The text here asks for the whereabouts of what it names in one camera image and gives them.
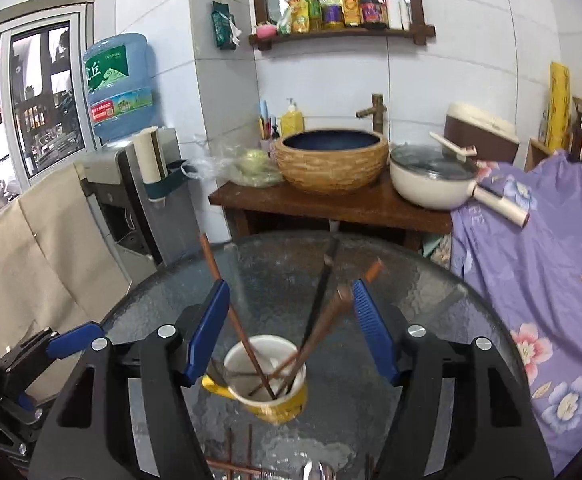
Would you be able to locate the wooden crate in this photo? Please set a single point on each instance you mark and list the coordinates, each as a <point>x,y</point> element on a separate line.
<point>536,155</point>

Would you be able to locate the black chopstick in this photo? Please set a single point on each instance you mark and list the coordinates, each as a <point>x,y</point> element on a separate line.
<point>322,290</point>

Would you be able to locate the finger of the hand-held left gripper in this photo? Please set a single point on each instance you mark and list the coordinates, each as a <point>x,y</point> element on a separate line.
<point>76,341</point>
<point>26,404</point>

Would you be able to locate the dark soy sauce bottle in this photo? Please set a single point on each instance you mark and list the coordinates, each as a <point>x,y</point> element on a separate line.
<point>373,5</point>

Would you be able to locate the woven-textured basin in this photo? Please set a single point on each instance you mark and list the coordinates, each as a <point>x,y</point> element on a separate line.
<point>331,170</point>

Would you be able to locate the dark gold-banded chopstick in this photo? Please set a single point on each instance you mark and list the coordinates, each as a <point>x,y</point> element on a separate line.
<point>375,269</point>

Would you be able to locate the toothbrush cup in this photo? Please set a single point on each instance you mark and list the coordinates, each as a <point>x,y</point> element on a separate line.
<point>268,135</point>

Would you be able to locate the blue water jug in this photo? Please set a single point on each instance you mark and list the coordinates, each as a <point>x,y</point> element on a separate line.
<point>118,85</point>

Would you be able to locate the water dispenser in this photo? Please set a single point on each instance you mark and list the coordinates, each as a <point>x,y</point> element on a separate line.
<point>121,195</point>

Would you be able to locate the small pink bowl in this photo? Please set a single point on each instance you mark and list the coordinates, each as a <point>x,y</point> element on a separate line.
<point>266,31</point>

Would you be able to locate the beige cloth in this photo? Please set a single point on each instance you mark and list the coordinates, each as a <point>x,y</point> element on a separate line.
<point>46,250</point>

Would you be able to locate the brown wooden chopstick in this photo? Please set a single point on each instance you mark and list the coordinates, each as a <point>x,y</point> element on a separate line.
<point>249,447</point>
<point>216,462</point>
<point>244,332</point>
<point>338,302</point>

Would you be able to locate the window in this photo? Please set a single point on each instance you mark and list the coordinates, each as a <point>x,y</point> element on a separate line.
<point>36,100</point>

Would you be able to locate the plastic bag with vegetables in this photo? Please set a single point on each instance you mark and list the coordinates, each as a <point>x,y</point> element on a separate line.
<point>251,165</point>

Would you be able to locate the yellow oil bottle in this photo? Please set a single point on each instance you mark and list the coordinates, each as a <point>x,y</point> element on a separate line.
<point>332,7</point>

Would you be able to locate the teal cup holder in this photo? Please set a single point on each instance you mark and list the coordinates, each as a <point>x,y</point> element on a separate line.
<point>173,177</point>

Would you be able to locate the white pan with lid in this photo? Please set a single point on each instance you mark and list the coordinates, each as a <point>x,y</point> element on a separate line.
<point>431,185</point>

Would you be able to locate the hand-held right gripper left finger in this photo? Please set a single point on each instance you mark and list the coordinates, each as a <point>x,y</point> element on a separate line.
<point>206,332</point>

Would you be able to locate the white rice paddle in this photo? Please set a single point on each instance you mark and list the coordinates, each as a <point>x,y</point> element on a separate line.
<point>451,145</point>

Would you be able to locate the brown glass bottle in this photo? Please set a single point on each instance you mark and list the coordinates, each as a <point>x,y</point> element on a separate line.
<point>578,142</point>

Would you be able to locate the yellow green snack packet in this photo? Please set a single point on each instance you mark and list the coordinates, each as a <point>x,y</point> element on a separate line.
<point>298,15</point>

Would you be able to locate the bronze faucet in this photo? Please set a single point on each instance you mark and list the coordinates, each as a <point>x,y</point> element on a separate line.
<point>376,115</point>

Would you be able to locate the green bottle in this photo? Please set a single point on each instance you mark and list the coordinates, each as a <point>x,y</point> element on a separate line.
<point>314,10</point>

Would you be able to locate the brown white rice cooker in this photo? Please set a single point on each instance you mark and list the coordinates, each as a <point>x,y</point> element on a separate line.
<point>491,130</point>

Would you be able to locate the wooden counter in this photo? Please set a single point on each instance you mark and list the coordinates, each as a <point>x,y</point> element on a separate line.
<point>296,207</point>

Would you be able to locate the yellow mug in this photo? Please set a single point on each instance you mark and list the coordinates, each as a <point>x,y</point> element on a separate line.
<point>291,401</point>

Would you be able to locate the yellow soap dispenser bottle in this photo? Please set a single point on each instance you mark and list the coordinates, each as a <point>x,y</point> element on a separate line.
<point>292,122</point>

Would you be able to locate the yellow wrap roll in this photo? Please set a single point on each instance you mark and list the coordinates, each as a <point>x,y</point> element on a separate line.
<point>558,105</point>

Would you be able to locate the purple floral cloth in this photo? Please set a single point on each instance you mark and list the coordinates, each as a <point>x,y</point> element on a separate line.
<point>531,270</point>

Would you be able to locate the amber sauce bottle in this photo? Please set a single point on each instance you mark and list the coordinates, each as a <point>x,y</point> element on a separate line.
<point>351,5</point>

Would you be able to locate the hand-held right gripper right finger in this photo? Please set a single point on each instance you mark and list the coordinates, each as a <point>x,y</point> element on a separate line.
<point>376,332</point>

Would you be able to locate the slim white squeeze bottle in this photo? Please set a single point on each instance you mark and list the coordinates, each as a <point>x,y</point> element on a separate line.
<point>405,12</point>

